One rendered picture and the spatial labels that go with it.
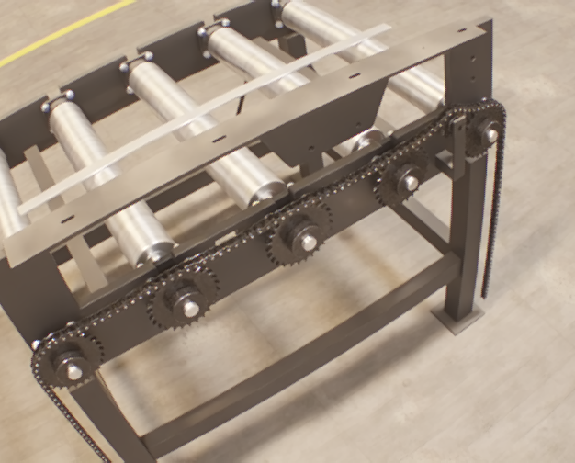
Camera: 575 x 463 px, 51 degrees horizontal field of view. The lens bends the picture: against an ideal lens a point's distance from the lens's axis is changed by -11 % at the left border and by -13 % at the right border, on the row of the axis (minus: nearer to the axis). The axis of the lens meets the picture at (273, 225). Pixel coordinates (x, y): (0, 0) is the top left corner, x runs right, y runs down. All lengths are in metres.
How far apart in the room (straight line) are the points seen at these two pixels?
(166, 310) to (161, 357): 1.03
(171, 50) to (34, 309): 1.20
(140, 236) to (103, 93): 0.83
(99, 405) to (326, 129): 0.83
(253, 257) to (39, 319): 0.52
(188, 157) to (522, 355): 1.47
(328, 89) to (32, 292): 0.73
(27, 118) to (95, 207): 1.00
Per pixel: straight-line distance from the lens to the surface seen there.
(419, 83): 1.87
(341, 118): 1.49
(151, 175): 1.26
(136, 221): 1.57
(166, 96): 1.96
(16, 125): 2.20
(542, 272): 2.59
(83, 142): 1.90
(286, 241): 1.49
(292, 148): 1.45
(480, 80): 1.76
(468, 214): 1.99
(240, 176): 1.61
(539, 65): 3.79
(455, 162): 1.70
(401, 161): 1.59
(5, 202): 1.83
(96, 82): 2.22
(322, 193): 1.48
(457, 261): 2.13
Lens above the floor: 1.93
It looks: 44 degrees down
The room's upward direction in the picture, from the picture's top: 12 degrees counter-clockwise
